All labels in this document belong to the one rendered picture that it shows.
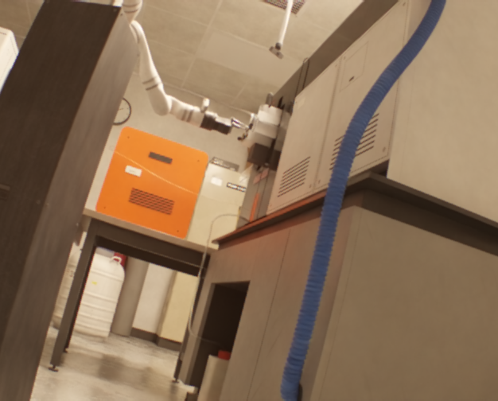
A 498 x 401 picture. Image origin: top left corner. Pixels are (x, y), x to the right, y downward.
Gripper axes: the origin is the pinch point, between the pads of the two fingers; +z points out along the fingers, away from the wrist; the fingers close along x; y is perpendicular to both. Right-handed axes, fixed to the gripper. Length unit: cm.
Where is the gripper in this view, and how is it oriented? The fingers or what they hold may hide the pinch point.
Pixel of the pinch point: (246, 127)
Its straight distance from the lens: 201.9
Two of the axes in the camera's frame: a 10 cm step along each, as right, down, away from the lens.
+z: 9.3, 3.0, 2.2
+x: 0.5, 4.9, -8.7
